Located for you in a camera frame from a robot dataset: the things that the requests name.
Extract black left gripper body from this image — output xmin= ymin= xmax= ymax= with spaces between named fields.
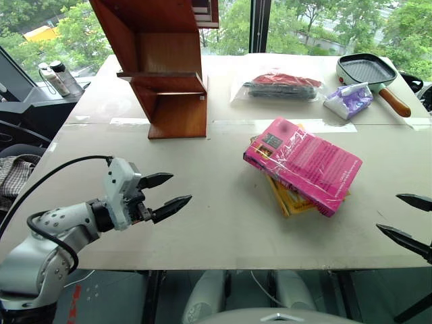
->
xmin=125 ymin=178 xmax=154 ymax=226

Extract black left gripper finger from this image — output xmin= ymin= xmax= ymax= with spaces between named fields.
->
xmin=150 ymin=194 xmax=193 ymax=225
xmin=138 ymin=172 xmax=175 ymax=191

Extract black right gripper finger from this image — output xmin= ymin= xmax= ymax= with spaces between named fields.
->
xmin=395 ymin=193 xmax=432 ymax=213
xmin=375 ymin=223 xmax=432 ymax=266

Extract yellow book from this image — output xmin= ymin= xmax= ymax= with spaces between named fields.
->
xmin=248 ymin=122 xmax=352 ymax=219

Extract pink shrink-wrapped book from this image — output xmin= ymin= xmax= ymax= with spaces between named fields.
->
xmin=242 ymin=116 xmax=364 ymax=219

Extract wooden shelf stand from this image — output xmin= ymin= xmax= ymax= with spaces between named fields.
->
xmin=88 ymin=0 xmax=220 ymax=140

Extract black table leg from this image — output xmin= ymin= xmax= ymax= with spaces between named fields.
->
xmin=144 ymin=269 xmax=167 ymax=324
xmin=330 ymin=271 xmax=432 ymax=324

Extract silver robot leg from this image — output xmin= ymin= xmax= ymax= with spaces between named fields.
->
xmin=181 ymin=269 xmax=227 ymax=324
xmin=273 ymin=269 xmax=317 ymax=311

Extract clear plastic bag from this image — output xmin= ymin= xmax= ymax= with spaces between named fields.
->
xmin=229 ymin=66 xmax=327 ymax=108

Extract purple white packet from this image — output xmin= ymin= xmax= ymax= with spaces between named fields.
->
xmin=323 ymin=81 xmax=374 ymax=121

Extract plaid cloth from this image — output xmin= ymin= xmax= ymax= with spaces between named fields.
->
xmin=0 ymin=154 xmax=42 ymax=211

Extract black chair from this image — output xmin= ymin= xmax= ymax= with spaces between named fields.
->
xmin=0 ymin=118 xmax=51 ymax=160

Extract clear bottle black cap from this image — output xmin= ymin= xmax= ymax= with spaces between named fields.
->
xmin=49 ymin=60 xmax=85 ymax=98

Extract black side desk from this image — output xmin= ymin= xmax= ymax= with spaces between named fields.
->
xmin=0 ymin=80 xmax=92 ymax=149

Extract white water bottle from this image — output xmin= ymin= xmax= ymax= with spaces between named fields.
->
xmin=37 ymin=61 xmax=71 ymax=98

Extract silver robot torso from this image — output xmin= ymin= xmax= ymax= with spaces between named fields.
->
xmin=201 ymin=307 xmax=365 ymax=324

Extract black folded item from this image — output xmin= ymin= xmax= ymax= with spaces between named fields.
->
xmin=242 ymin=82 xmax=319 ymax=102

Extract red folded item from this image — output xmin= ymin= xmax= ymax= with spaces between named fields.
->
xmin=252 ymin=74 xmax=322 ymax=89

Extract black monitor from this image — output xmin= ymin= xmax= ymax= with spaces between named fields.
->
xmin=0 ymin=45 xmax=38 ymax=103

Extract yellow vehicle outside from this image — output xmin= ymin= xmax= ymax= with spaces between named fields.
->
xmin=21 ymin=24 xmax=61 ymax=44

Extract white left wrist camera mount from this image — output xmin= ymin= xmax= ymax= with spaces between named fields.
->
xmin=102 ymin=157 xmax=142 ymax=232

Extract black object with strap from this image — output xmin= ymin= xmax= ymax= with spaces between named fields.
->
xmin=399 ymin=70 xmax=432 ymax=113

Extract thin white cable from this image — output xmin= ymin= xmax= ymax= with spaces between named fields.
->
xmin=248 ymin=269 xmax=281 ymax=307

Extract green grill pan wooden handle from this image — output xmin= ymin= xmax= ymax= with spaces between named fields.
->
xmin=335 ymin=53 xmax=413 ymax=119

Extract black window frame post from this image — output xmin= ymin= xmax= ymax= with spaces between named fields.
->
xmin=249 ymin=0 xmax=271 ymax=54

